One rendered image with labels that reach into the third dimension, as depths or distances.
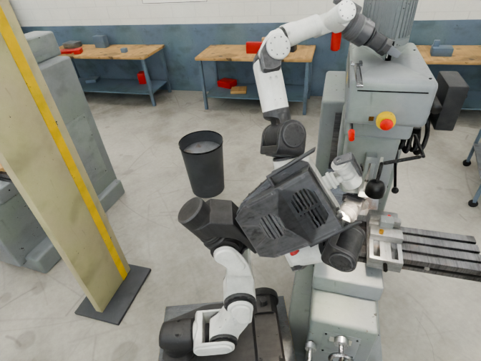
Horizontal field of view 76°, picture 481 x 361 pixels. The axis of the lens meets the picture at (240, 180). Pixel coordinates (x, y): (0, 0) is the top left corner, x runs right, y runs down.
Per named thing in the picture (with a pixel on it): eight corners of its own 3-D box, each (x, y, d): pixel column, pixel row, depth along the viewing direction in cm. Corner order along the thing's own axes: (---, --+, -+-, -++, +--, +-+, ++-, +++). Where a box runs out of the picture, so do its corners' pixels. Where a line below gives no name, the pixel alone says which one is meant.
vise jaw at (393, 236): (401, 244, 152) (403, 238, 150) (368, 238, 157) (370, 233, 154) (400, 236, 157) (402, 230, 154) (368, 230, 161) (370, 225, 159)
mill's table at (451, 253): (482, 283, 150) (489, 272, 145) (235, 241, 181) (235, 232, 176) (468, 246, 167) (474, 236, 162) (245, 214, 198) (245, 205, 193)
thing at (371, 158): (367, 198, 136) (377, 157, 123) (358, 196, 137) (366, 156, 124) (367, 192, 139) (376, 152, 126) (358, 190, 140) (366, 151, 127)
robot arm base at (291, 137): (280, 165, 97) (311, 156, 100) (272, 124, 95) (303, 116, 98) (261, 163, 111) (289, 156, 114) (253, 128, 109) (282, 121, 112)
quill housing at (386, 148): (386, 199, 139) (404, 136, 119) (338, 193, 144) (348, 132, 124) (382, 174, 153) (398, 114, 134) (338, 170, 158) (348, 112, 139)
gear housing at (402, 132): (411, 141, 116) (418, 117, 110) (343, 136, 122) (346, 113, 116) (399, 104, 141) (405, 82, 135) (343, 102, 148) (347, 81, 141)
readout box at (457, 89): (455, 132, 141) (474, 87, 129) (433, 130, 144) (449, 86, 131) (445, 112, 156) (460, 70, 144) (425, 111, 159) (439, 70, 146)
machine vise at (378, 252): (399, 273, 148) (406, 258, 141) (366, 266, 152) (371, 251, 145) (394, 222, 174) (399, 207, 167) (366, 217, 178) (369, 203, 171)
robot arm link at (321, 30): (353, 20, 103) (318, 34, 101) (339, 29, 112) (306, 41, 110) (348, 0, 102) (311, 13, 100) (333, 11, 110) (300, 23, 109)
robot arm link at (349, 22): (361, 35, 101) (333, 17, 98) (344, 44, 112) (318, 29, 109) (376, 2, 101) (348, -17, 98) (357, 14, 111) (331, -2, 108)
